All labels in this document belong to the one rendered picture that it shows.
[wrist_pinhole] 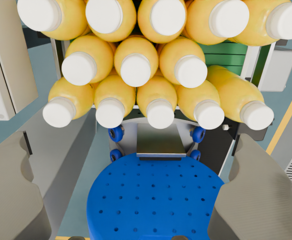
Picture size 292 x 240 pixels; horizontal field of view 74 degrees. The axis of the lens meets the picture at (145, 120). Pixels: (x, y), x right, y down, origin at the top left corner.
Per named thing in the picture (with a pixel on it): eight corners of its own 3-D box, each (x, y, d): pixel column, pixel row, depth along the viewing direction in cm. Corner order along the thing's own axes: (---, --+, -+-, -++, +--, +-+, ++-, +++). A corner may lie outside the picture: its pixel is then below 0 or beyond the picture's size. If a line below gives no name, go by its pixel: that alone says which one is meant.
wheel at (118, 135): (116, 146, 45) (124, 143, 46) (115, 129, 43) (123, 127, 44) (107, 137, 48) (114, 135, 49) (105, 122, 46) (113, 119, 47)
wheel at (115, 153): (117, 170, 49) (124, 167, 50) (117, 156, 46) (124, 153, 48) (108, 161, 52) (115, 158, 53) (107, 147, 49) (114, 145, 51)
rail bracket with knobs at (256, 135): (210, 120, 53) (225, 141, 43) (216, 95, 49) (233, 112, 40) (246, 120, 53) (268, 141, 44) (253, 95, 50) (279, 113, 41)
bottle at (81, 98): (87, 96, 48) (60, 136, 31) (68, 72, 45) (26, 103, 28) (111, 81, 46) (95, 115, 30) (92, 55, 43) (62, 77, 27)
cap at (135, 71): (152, 56, 26) (153, 59, 24) (146, 84, 28) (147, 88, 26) (123, 51, 26) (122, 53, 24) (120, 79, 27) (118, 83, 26)
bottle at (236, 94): (196, 70, 45) (228, 99, 29) (226, 61, 45) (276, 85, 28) (201, 96, 49) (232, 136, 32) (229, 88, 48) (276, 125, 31)
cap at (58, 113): (61, 125, 30) (57, 130, 29) (43, 105, 29) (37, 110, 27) (80, 112, 30) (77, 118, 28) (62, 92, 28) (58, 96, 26)
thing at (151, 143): (136, 131, 50) (136, 163, 39) (136, 123, 49) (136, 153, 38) (175, 131, 51) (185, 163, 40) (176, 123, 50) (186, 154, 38)
